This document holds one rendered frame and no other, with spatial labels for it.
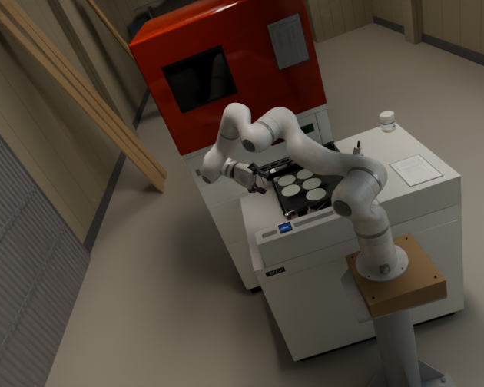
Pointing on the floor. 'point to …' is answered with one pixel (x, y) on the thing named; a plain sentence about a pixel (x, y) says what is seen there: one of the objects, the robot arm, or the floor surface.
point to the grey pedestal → (396, 345)
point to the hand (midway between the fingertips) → (264, 183)
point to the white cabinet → (314, 300)
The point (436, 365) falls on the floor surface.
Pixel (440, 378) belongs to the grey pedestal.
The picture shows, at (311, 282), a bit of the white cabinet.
